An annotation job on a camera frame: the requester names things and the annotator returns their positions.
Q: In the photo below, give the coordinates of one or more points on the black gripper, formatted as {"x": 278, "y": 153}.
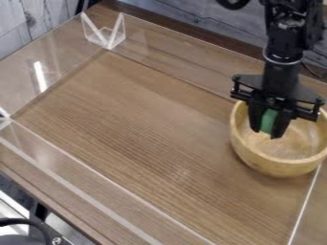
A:
{"x": 277, "y": 90}

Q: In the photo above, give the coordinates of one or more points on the green rectangular stick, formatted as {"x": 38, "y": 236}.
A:
{"x": 269, "y": 120}

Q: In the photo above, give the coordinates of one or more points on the wooden bowl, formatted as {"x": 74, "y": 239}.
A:
{"x": 292, "y": 156}

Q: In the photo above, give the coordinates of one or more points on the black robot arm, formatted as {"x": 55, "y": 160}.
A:
{"x": 294, "y": 28}

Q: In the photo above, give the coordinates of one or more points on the clear acrylic corner bracket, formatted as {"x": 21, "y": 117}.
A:
{"x": 105, "y": 37}

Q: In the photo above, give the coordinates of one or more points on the clear acrylic tray wall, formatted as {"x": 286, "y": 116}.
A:
{"x": 99, "y": 207}

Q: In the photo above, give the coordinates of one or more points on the black metal frame bracket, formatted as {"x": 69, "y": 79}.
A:
{"x": 43, "y": 231}

